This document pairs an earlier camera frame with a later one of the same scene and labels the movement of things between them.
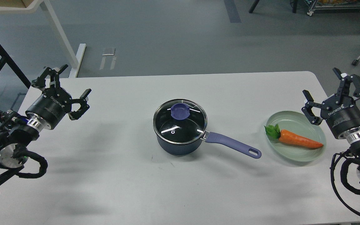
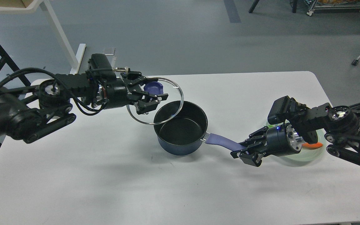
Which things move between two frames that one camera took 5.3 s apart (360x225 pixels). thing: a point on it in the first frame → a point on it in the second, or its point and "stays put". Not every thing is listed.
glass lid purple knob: (180, 111) → (154, 87)
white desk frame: (34, 7) stays put
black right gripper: (342, 113) → (281, 140)
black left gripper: (52, 107) → (118, 96)
